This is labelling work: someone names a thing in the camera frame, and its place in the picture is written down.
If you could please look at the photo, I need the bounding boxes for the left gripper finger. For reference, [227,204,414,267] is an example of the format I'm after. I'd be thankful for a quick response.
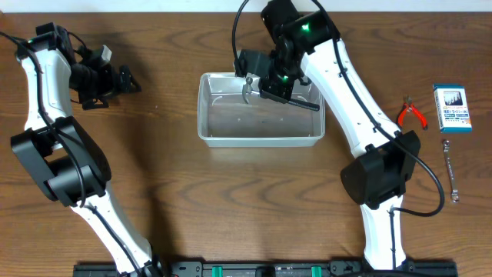
[81,98,109,110]
[117,65,141,93]

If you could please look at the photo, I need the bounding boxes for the small claw hammer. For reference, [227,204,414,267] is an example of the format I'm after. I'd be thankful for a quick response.
[241,77,320,112]

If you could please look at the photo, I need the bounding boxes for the clear plastic container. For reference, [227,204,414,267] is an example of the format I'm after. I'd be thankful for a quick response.
[197,72,325,148]

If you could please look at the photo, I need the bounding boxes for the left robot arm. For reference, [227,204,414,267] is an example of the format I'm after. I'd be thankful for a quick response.
[11,22,167,276]

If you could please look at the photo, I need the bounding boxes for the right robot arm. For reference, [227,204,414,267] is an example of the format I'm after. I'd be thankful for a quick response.
[259,1,421,271]

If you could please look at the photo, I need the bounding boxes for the blue white screw box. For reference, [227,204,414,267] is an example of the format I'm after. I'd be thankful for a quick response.
[433,84,473,134]

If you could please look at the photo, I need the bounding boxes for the silver wrench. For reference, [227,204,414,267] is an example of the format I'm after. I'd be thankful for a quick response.
[442,140,460,203]

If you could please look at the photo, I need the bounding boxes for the red handled pliers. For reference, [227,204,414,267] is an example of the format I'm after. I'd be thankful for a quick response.
[395,95,429,132]

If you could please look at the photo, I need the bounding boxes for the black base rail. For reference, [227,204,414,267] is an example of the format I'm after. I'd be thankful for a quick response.
[72,259,459,277]

